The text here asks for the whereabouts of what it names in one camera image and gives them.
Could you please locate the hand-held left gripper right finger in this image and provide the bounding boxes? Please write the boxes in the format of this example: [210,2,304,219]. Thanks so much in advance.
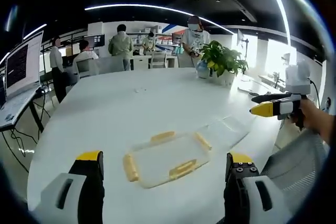
[224,152,292,224]

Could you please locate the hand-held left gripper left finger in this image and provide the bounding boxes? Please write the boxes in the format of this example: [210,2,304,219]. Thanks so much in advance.
[39,150,106,224]

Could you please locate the clear lid with yellow buckles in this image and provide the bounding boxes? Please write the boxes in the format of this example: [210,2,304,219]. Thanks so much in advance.
[122,129,214,189]

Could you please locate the person's right hand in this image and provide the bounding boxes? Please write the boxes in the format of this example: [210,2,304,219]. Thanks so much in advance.
[290,99,325,132]

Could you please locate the white papers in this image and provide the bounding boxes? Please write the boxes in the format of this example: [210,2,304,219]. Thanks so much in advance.
[237,84,264,97]

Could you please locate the clear plastic container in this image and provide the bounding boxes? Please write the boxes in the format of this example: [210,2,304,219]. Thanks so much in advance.
[194,115,253,152]

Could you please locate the grey mesh office chair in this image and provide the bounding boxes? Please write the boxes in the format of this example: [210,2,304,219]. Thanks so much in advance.
[259,129,332,224]

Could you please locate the green potted plant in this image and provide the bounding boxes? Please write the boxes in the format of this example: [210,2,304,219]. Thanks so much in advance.
[200,40,249,86]

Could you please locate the blue and white vase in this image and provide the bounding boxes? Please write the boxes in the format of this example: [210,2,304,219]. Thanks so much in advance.
[196,60,211,79]

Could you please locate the side desk with black legs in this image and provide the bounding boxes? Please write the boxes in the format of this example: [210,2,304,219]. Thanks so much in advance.
[0,91,47,146]

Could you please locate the white chair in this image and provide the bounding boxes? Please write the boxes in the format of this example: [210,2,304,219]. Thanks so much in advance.
[150,51,168,69]
[75,58,100,79]

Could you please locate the background storage shelf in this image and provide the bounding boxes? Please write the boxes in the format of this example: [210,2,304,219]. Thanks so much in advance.
[131,25,184,52]

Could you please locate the computer monitor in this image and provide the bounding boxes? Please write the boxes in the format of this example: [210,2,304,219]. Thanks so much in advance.
[4,30,44,97]

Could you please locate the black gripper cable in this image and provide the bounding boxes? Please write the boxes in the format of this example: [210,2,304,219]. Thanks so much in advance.
[309,78,321,110]

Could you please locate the dark wall screen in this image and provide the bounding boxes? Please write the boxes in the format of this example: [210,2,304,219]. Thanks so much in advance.
[88,34,106,49]

